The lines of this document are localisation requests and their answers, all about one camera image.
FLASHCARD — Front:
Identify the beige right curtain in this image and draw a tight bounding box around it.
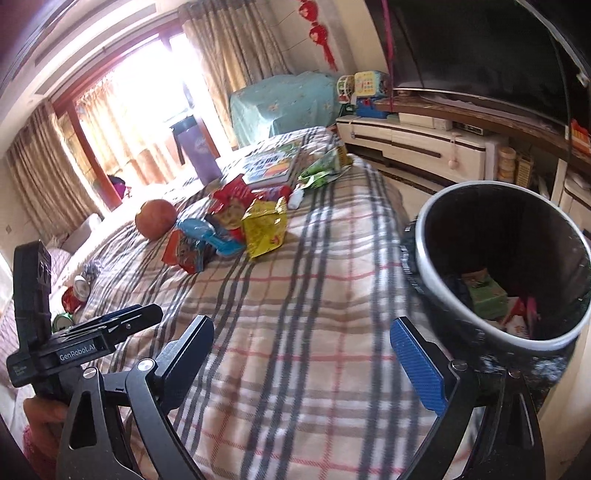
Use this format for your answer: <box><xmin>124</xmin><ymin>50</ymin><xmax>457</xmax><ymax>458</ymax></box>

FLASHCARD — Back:
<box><xmin>178</xmin><ymin>1</ymin><xmax>290</xmax><ymax>147</ymax></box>

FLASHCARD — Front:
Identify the white TV cabinet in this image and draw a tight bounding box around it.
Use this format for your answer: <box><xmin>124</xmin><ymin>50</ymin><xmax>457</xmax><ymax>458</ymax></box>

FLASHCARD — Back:
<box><xmin>337</xmin><ymin>116</ymin><xmax>590</xmax><ymax>230</ymax></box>

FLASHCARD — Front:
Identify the small white bottle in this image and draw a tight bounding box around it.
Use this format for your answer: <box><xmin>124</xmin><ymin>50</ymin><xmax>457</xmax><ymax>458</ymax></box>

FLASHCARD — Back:
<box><xmin>287</xmin><ymin>188</ymin><xmax>304</xmax><ymax>210</ymax></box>

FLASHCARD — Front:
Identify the colourful toy phone box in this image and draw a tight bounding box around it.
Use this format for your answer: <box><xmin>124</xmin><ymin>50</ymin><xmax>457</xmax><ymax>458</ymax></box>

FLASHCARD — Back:
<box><xmin>335</xmin><ymin>70</ymin><xmax>389</xmax><ymax>119</ymax></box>

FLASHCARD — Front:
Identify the purple water bottle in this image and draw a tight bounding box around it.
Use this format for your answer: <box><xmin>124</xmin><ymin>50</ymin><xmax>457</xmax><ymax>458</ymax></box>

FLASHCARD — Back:
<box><xmin>171</xmin><ymin>115</ymin><xmax>221</xmax><ymax>185</ymax></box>

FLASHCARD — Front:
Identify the red crushed can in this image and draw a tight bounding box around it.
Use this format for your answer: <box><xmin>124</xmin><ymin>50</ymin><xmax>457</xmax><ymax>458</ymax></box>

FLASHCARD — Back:
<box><xmin>61</xmin><ymin>275</ymin><xmax>90</xmax><ymax>314</ymax></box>

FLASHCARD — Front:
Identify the green milk carton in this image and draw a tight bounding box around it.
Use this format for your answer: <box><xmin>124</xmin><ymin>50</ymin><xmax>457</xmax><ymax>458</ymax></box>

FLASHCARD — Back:
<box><xmin>462</xmin><ymin>269</ymin><xmax>508</xmax><ymax>320</ymax></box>

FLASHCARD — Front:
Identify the plaid blanket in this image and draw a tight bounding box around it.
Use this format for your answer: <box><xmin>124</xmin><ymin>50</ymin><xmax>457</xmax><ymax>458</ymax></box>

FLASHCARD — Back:
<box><xmin>59</xmin><ymin>158</ymin><xmax>435</xmax><ymax>479</ymax></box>

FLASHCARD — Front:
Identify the red cartoon snack packet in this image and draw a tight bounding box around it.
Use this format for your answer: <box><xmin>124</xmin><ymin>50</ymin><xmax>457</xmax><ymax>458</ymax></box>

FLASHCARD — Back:
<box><xmin>161</xmin><ymin>229</ymin><xmax>215</xmax><ymax>274</ymax></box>

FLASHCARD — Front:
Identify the person's left hand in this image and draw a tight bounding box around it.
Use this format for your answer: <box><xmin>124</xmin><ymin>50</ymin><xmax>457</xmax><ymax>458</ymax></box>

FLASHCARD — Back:
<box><xmin>23</xmin><ymin>396</ymin><xmax>67</xmax><ymax>460</ymax></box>

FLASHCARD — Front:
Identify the red hanging lantern decoration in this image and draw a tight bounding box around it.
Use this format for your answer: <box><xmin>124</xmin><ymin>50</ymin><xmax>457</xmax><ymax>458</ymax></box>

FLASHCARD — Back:
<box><xmin>297</xmin><ymin>0</ymin><xmax>338</xmax><ymax>72</ymax></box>

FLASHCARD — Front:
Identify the red apple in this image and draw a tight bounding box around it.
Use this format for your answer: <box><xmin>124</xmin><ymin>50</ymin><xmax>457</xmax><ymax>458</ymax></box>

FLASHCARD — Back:
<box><xmin>135</xmin><ymin>199</ymin><xmax>177</xmax><ymax>241</ymax></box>

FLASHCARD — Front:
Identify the beige left curtain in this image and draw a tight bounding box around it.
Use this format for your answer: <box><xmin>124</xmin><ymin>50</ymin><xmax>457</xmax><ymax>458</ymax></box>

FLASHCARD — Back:
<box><xmin>4</xmin><ymin>101</ymin><xmax>106</xmax><ymax>242</ymax></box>

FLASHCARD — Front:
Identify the light blue covered furniture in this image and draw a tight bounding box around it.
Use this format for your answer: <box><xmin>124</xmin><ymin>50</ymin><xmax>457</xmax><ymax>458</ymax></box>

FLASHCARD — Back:
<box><xmin>229</xmin><ymin>71</ymin><xmax>339</xmax><ymax>147</ymax></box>

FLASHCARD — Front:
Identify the yellow snack bag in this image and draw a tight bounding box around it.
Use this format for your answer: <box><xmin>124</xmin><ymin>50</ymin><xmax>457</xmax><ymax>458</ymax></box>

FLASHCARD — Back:
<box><xmin>242</xmin><ymin>197</ymin><xmax>287</xmax><ymax>259</ymax></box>

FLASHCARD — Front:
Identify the green can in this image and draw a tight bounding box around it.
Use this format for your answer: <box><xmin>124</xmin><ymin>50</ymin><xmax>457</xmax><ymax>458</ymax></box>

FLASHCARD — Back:
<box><xmin>51</xmin><ymin>312</ymin><xmax>74</xmax><ymax>333</ymax></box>

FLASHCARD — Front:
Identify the black television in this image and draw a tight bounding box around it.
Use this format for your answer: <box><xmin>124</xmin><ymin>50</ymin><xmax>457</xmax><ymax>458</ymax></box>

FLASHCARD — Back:
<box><xmin>367</xmin><ymin>1</ymin><xmax>590</xmax><ymax>126</ymax></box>

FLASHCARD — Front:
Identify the red snack bag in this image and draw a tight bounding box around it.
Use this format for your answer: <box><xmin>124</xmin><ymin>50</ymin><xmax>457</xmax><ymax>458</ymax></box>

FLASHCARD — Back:
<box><xmin>209</xmin><ymin>174</ymin><xmax>256</xmax><ymax>231</ymax></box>

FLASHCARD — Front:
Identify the blue plastic scoop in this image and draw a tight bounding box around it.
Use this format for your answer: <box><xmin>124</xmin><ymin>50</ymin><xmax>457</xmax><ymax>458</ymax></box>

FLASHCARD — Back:
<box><xmin>177</xmin><ymin>218</ymin><xmax>245</xmax><ymax>257</ymax></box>

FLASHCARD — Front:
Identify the green snack wrapper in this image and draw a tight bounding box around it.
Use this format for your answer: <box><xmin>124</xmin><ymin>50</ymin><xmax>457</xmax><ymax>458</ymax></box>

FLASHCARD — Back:
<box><xmin>298</xmin><ymin>146</ymin><xmax>353</xmax><ymax>189</ymax></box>

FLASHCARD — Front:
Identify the black white-rimmed trash bin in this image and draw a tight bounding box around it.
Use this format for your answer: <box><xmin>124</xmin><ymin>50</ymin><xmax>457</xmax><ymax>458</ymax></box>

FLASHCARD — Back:
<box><xmin>400</xmin><ymin>181</ymin><xmax>590</xmax><ymax>401</ymax></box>

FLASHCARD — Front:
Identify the beige curtain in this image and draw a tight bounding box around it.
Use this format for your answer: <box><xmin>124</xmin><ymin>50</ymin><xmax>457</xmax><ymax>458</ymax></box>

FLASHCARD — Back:
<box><xmin>178</xmin><ymin>1</ymin><xmax>290</xmax><ymax>147</ymax></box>
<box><xmin>4</xmin><ymin>101</ymin><xmax>106</xmax><ymax>242</ymax></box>

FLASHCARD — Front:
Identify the colourful picture book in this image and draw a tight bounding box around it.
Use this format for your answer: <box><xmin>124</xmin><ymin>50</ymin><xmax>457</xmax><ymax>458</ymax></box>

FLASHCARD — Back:
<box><xmin>242</xmin><ymin>139</ymin><xmax>303</xmax><ymax>189</ymax></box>

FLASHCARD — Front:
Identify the pink plastic toy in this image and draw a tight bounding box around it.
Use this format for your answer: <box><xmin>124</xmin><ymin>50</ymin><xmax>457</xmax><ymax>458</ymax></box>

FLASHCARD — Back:
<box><xmin>526</xmin><ymin>296</ymin><xmax>540</xmax><ymax>339</ymax></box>

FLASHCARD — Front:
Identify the white plastic bag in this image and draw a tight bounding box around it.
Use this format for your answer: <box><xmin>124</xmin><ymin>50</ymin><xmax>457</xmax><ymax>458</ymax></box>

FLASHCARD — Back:
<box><xmin>500</xmin><ymin>297</ymin><xmax>530</xmax><ymax>339</ymax></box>

